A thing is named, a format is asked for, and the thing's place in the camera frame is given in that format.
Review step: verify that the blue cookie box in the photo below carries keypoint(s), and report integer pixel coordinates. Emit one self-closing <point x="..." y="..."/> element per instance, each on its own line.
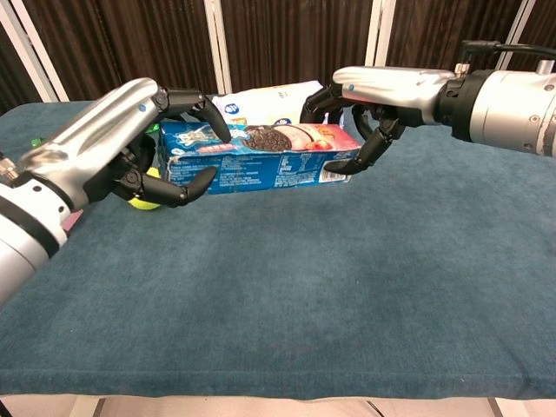
<point x="269" y="169"/>

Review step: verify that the pink cube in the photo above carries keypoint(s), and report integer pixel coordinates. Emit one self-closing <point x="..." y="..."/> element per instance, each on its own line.
<point x="71" y="221"/>

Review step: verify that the white screen frame post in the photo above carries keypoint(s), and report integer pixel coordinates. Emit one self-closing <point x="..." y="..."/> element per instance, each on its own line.
<point x="35" y="61"/>
<point x="217" y="43"/>
<point x="379" y="35"/>
<point x="519" y="26"/>

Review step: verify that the teal tablecloth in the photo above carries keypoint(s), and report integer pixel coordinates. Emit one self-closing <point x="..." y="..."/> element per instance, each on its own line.
<point x="278" y="295"/>

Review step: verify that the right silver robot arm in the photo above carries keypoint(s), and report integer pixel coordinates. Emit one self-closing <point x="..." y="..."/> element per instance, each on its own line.
<point x="499" y="108"/>

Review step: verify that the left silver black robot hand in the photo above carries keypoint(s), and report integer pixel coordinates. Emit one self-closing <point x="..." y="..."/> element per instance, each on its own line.
<point x="100" y="130"/>

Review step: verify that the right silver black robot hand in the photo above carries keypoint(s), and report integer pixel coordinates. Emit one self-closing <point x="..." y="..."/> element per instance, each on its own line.
<point x="391" y="87"/>

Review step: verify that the green plastic bottle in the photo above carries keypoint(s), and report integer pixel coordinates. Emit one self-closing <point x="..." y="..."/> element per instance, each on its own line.
<point x="37" y="141"/>

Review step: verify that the white snack bag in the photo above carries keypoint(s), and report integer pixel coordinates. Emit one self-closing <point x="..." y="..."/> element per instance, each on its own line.
<point x="269" y="100"/>

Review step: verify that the yellow tennis ball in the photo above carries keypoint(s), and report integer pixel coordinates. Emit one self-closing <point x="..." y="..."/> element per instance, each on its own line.
<point x="145" y="205"/>

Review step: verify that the dark brown screen panel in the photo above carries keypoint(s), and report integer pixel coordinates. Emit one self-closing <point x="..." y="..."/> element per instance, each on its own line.
<point x="434" y="30"/>
<point x="130" y="43"/>
<point x="299" y="43"/>
<point x="543" y="21"/>
<point x="13" y="78"/>

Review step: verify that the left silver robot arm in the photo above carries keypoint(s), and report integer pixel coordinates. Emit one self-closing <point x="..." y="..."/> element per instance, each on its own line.
<point x="21" y="243"/>

